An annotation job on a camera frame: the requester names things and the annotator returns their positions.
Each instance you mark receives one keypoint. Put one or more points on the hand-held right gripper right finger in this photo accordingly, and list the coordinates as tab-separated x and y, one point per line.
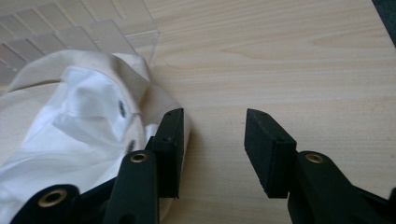
269	155

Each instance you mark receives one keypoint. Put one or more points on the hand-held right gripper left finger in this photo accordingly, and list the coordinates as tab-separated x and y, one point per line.
169	149

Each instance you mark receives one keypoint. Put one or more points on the white baseball cap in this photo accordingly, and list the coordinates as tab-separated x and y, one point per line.
81	124

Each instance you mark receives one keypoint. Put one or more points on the clear acrylic divided organizer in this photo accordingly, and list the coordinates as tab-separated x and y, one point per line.
74	31

